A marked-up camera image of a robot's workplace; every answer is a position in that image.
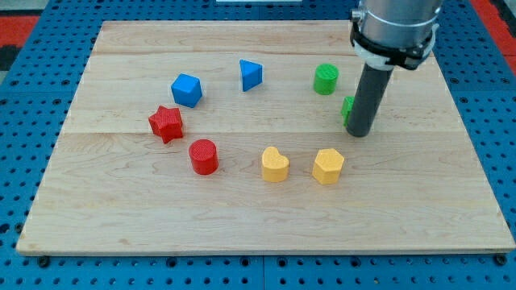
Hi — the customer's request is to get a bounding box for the red cylinder block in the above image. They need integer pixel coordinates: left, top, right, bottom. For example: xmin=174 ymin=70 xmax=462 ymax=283
xmin=189 ymin=139 xmax=218 ymax=175

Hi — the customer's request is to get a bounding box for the yellow heart block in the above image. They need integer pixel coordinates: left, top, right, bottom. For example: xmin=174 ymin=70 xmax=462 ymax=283
xmin=261 ymin=147 xmax=289 ymax=183

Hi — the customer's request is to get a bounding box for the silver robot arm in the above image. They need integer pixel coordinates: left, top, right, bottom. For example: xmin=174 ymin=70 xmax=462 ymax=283
xmin=350 ymin=0 xmax=443 ymax=71

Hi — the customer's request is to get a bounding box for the green star block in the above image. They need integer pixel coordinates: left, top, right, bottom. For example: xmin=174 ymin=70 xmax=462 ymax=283
xmin=341 ymin=96 xmax=355 ymax=127

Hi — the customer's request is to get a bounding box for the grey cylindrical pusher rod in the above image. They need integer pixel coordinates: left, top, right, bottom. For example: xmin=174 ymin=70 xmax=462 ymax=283
xmin=346 ymin=64 xmax=393 ymax=137

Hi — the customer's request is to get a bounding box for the wooden board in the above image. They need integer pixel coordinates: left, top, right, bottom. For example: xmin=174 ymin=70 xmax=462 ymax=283
xmin=17 ymin=21 xmax=515 ymax=256

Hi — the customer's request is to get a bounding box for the green cylinder block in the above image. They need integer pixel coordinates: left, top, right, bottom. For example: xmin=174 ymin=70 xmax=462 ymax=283
xmin=313 ymin=63 xmax=339 ymax=95

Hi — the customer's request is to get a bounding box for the red star block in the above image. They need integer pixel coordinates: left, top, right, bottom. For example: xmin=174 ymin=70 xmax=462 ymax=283
xmin=148 ymin=106 xmax=183 ymax=143

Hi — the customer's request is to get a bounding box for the blue triangle block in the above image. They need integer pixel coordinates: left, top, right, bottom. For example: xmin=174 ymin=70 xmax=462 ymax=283
xmin=239 ymin=60 xmax=263 ymax=92

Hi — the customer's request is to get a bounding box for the yellow hexagon block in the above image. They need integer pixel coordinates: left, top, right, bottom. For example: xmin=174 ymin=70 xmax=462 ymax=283
xmin=312 ymin=148 xmax=345 ymax=184

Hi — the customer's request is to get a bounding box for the blue cube block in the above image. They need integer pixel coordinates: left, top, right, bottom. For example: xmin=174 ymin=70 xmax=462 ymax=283
xmin=171 ymin=73 xmax=202 ymax=108

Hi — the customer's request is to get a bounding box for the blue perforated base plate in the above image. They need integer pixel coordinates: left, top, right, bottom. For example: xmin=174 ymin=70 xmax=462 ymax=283
xmin=1 ymin=0 xmax=515 ymax=289

